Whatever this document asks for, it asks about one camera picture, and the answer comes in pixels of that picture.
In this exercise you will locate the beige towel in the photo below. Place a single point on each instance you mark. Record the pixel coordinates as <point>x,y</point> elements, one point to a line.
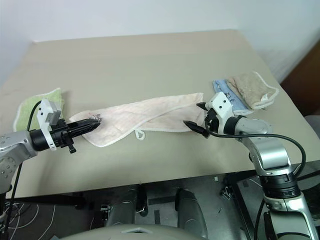
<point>250,87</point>

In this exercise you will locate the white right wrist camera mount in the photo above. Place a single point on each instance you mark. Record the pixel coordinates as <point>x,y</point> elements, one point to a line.
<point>222,103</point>

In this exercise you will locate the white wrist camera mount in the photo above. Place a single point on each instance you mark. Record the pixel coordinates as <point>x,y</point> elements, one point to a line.
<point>48,110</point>
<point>222,103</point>

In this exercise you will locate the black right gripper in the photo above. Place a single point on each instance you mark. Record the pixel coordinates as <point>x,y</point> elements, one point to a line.
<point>212,121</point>

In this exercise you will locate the green towel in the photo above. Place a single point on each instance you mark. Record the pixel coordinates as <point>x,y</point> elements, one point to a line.
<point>32,105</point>

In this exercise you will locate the brown wooden cabinet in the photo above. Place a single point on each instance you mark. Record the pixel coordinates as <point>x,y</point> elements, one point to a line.
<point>305,77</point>

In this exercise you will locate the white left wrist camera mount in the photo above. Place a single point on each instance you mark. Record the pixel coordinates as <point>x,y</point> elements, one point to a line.
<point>48,110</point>

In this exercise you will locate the grey robot torso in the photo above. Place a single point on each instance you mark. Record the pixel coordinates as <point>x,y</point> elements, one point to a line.
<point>125,232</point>

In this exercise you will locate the pale pink towel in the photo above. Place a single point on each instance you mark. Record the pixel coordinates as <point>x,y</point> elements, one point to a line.
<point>140,115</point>

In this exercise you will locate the blue towel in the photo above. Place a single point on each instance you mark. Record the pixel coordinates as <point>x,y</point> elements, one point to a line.
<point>221,87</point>

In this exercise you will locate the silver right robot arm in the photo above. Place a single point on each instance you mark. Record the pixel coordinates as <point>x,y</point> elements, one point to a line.
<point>271,152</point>

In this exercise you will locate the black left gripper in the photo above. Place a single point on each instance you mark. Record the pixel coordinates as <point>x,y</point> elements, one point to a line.
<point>62,133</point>

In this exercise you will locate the dark grey rounded robot leg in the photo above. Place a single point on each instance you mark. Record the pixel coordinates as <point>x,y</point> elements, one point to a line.
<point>191,215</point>
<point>122,210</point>

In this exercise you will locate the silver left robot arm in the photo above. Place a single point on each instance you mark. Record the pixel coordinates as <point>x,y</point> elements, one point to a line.
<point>13,146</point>

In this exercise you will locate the black table frame bar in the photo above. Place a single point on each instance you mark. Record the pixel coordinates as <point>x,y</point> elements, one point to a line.
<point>50,200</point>

